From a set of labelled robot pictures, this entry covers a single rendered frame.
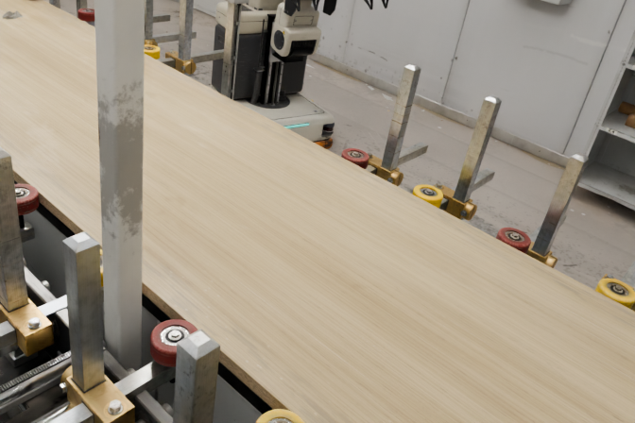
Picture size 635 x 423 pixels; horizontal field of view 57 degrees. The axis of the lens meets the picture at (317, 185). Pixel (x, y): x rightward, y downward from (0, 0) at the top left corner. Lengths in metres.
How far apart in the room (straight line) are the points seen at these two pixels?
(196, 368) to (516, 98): 3.95
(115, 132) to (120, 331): 0.39
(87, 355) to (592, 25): 3.76
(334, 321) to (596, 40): 3.39
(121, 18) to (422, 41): 4.03
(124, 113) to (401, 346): 0.62
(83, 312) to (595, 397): 0.86
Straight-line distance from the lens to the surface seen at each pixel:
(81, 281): 0.88
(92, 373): 1.01
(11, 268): 1.15
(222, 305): 1.11
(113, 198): 0.96
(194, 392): 0.72
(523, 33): 4.39
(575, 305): 1.37
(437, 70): 4.72
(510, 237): 1.51
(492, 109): 1.58
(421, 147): 2.02
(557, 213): 1.59
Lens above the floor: 1.64
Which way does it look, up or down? 29 degrees down
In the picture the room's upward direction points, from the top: 10 degrees clockwise
